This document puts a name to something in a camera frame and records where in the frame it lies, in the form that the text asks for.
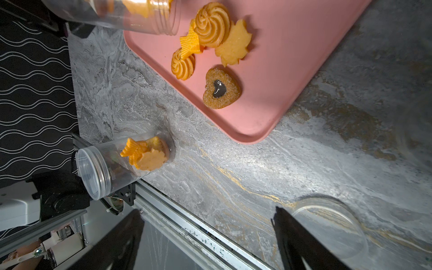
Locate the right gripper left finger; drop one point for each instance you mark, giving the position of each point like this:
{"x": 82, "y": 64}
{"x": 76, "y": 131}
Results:
{"x": 118, "y": 249}

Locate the orange fish cookie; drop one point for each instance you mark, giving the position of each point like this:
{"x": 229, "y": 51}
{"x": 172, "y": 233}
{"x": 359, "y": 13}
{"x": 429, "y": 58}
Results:
{"x": 190, "y": 44}

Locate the brown heart cookie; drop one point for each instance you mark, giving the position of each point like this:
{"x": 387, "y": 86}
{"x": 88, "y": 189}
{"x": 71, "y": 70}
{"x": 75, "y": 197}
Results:
{"x": 221, "y": 89}

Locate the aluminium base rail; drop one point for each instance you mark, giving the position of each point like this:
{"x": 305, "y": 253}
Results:
{"x": 208, "y": 247}

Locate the clear cookie jar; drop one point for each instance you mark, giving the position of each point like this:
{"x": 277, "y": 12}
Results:
{"x": 106, "y": 168}
{"x": 150, "y": 17}

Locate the orange leaf cookie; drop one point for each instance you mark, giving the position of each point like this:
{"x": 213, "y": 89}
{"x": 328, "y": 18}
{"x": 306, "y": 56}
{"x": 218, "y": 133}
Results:
{"x": 234, "y": 48}

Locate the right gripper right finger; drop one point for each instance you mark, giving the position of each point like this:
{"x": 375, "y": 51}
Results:
{"x": 298, "y": 247}

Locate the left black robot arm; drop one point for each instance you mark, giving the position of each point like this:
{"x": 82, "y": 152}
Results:
{"x": 42, "y": 197}

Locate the pink plastic tray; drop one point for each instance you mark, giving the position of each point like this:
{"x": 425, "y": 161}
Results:
{"x": 291, "y": 41}

